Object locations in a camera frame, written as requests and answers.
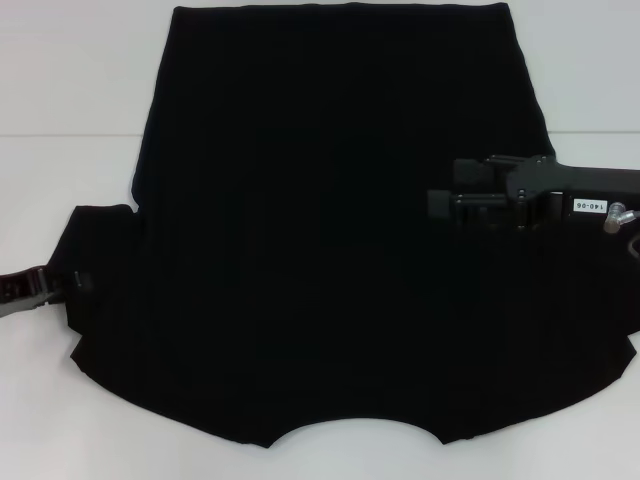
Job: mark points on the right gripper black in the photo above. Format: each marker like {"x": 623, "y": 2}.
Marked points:
{"x": 550, "y": 190}

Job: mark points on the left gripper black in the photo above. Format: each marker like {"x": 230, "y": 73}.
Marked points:
{"x": 20, "y": 289}

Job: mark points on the black t-shirt with white print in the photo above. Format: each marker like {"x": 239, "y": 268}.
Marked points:
{"x": 325, "y": 200}

